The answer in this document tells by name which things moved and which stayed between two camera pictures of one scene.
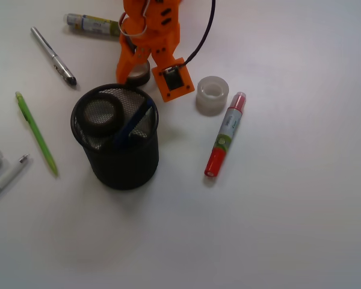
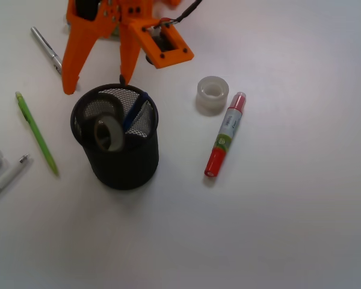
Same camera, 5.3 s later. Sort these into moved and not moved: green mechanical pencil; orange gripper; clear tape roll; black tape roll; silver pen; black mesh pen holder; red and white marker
Moved: orange gripper; black tape roll
Not moved: silver pen; green mechanical pencil; red and white marker; black mesh pen holder; clear tape roll
